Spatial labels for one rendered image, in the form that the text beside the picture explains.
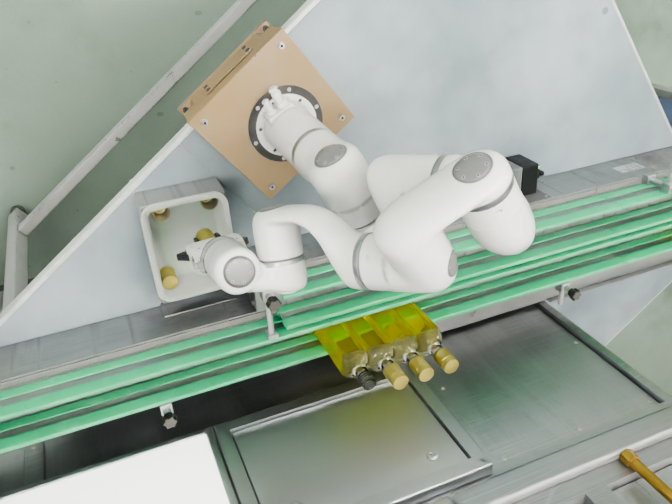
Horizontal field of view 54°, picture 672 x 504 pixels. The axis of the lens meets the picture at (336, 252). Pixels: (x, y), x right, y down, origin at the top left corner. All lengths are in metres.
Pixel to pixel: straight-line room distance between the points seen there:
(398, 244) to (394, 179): 0.19
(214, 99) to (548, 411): 0.95
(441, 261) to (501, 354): 0.82
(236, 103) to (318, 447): 0.70
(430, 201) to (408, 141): 0.75
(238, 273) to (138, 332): 0.49
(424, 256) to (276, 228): 0.27
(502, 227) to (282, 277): 0.35
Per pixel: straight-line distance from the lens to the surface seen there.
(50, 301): 1.50
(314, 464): 1.35
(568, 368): 1.66
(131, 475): 1.41
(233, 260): 1.01
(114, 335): 1.47
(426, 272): 0.87
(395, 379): 1.31
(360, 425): 1.42
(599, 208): 1.73
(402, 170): 0.99
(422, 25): 1.52
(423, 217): 0.83
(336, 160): 1.05
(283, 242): 1.02
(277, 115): 1.27
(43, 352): 1.48
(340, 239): 0.95
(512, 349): 1.69
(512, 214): 0.88
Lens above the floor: 2.06
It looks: 55 degrees down
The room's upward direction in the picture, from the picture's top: 138 degrees clockwise
